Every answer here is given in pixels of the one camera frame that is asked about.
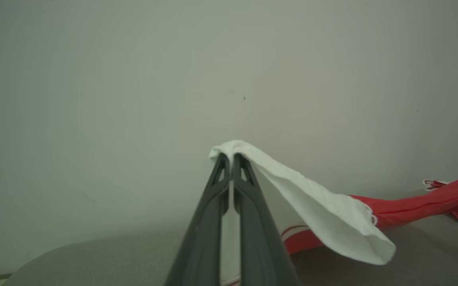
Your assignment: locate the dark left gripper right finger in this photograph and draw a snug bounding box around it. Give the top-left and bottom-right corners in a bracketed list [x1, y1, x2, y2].
[232, 153, 301, 286]

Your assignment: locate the red jersey with white sleeves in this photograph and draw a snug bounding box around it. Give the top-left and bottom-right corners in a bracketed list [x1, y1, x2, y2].
[209, 140, 458, 286]

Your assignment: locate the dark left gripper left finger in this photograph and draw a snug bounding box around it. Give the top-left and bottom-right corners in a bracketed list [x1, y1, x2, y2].
[165, 153, 232, 286]

